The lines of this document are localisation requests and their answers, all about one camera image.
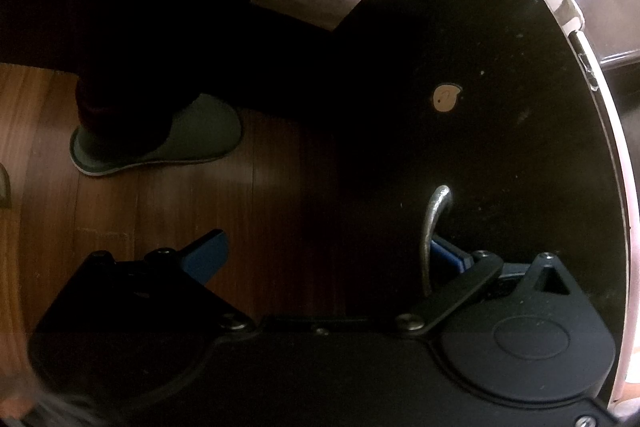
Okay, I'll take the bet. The dark wooden nightstand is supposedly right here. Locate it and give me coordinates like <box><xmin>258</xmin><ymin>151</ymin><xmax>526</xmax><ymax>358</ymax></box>
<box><xmin>300</xmin><ymin>0</ymin><xmax>640</xmax><ymax>413</ymax></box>

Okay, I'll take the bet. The grey slipper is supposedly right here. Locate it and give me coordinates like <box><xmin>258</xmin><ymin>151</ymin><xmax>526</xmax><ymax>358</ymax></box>
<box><xmin>0</xmin><ymin>163</ymin><xmax>12</xmax><ymax>209</ymax></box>
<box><xmin>70</xmin><ymin>93</ymin><xmax>245</xmax><ymax>178</ymax></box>

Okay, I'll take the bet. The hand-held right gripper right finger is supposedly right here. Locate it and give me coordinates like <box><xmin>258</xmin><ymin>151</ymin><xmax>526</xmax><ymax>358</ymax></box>
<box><xmin>394</xmin><ymin>237</ymin><xmax>584</xmax><ymax>338</ymax></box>

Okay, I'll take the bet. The drawer with round sticker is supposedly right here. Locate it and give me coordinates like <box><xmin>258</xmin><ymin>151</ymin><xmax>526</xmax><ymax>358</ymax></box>
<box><xmin>345</xmin><ymin>0</ymin><xmax>628</xmax><ymax>343</ymax></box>

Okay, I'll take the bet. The person's maroon pant leg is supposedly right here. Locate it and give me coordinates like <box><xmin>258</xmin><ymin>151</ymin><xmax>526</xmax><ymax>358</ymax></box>
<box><xmin>60</xmin><ymin>0</ymin><xmax>251</xmax><ymax>158</ymax></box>

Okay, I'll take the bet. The pink nightstand cover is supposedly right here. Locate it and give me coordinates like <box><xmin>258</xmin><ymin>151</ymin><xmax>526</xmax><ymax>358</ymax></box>
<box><xmin>567</xmin><ymin>27</ymin><xmax>640</xmax><ymax>419</ymax></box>

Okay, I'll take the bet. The round beige sticker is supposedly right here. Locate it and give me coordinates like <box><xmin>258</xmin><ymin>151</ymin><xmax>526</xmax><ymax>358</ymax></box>
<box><xmin>432</xmin><ymin>83</ymin><xmax>462</xmax><ymax>113</ymax></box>

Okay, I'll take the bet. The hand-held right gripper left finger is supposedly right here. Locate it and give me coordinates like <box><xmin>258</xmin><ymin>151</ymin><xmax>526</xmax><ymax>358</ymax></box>
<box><xmin>85</xmin><ymin>229</ymin><xmax>255</xmax><ymax>335</ymax></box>

